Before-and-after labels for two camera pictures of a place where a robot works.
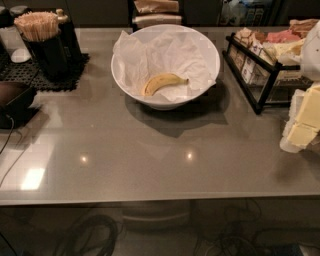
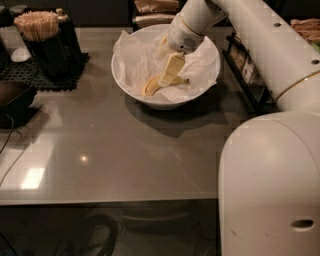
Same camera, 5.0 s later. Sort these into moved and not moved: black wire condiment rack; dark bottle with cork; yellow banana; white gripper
Moved: white gripper
Not moved: black wire condiment rack; dark bottle with cork; yellow banana
